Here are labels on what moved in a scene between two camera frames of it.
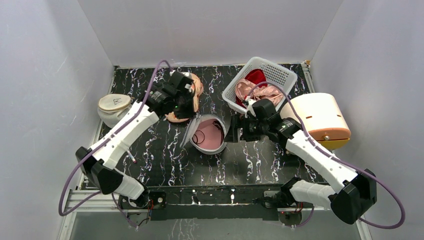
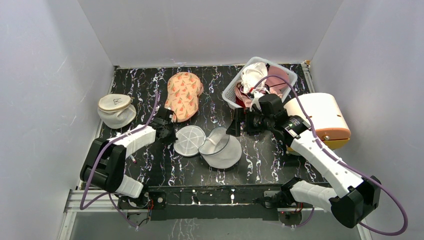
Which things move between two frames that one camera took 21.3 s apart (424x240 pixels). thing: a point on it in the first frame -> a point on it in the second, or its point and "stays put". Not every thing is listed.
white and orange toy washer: x=324 y=117 stays put
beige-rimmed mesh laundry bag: x=111 y=107 stays put
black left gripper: x=190 y=113 -> x=172 y=138
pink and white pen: x=131 y=157 stays put
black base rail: x=204 y=203 stays put
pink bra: x=209 y=134 -> x=276 y=84
